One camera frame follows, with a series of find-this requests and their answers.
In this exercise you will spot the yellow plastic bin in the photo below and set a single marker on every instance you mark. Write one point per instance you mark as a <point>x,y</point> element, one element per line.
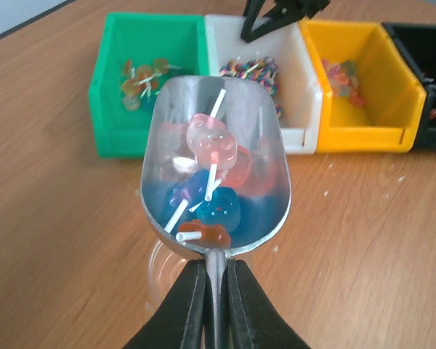
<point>389,120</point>

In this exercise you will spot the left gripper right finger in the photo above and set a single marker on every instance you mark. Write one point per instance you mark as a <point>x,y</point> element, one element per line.
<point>254,322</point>

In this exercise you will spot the metal scoop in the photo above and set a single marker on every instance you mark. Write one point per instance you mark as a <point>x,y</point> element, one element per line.
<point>215,179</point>

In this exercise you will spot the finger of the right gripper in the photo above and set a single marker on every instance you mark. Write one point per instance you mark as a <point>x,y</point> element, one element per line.
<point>286,12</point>
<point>250,31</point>

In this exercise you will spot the green plastic bin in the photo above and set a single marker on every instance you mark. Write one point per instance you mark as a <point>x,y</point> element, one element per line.
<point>139,53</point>

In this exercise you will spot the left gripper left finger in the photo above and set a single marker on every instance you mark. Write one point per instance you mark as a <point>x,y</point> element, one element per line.
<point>178,322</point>

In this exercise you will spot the black plastic bin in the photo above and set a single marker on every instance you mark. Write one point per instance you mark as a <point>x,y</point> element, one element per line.
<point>417,45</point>

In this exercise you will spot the white plastic bin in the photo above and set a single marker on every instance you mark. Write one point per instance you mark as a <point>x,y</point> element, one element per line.
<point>299,91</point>

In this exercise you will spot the clear plastic cup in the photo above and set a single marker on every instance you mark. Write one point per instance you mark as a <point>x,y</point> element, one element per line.
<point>164,266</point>

